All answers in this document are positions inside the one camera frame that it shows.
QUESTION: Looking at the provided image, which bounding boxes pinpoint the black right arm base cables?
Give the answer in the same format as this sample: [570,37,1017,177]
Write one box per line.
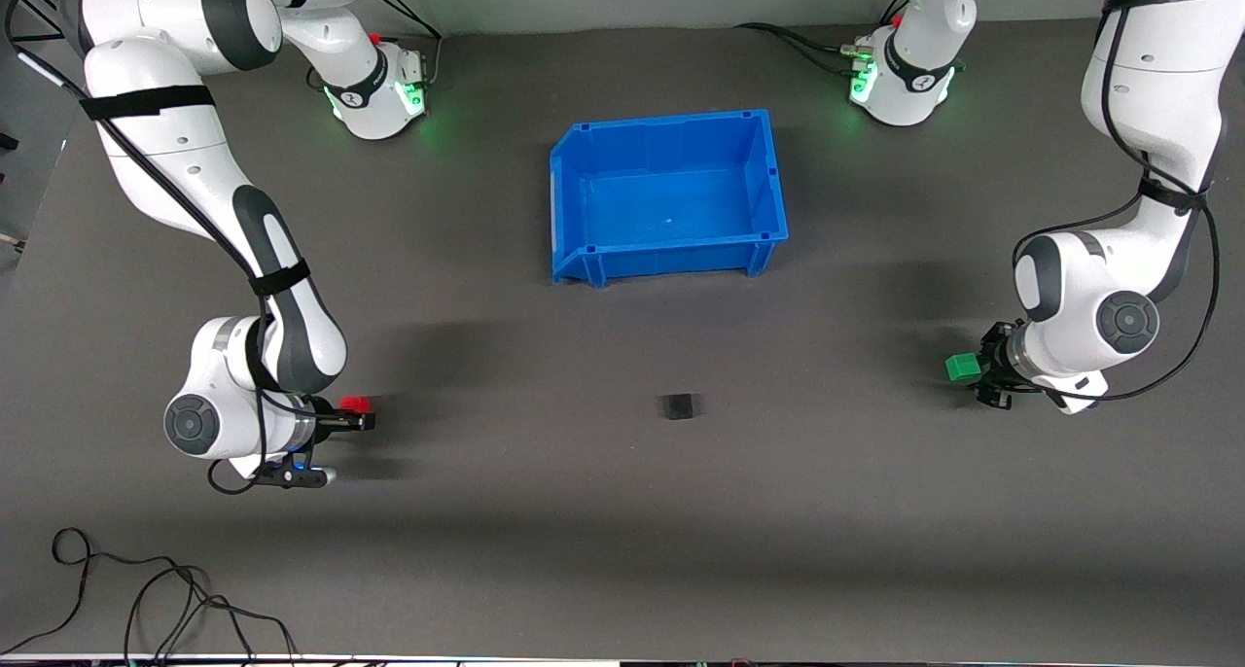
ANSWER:
[307,0,444,94]

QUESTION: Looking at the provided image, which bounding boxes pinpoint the black arm base cables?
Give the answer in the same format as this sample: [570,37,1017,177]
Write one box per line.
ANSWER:
[734,0,910,77]
[307,0,444,94]

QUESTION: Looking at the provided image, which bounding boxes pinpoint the black cable along right arm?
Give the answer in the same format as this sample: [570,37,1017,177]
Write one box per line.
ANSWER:
[5,0,327,498]

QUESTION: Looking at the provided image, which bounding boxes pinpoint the loose black cable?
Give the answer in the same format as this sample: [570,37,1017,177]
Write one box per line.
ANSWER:
[0,528,302,664]

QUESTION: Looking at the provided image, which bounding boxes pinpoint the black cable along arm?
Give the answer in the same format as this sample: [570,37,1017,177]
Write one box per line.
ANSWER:
[1012,0,1223,404]
[5,0,327,498]

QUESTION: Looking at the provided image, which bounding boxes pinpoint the blue plastic storage bin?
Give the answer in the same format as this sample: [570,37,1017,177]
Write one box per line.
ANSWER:
[550,109,790,289]

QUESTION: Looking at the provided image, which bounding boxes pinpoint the dark grey table mat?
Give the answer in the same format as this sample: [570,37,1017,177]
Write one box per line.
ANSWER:
[0,1,1245,660]

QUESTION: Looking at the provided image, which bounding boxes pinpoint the black left arm base cables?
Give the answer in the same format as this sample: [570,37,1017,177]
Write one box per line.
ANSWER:
[734,0,910,77]

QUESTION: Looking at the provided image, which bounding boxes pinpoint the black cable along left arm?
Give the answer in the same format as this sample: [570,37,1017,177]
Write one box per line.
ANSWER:
[1012,0,1223,404]

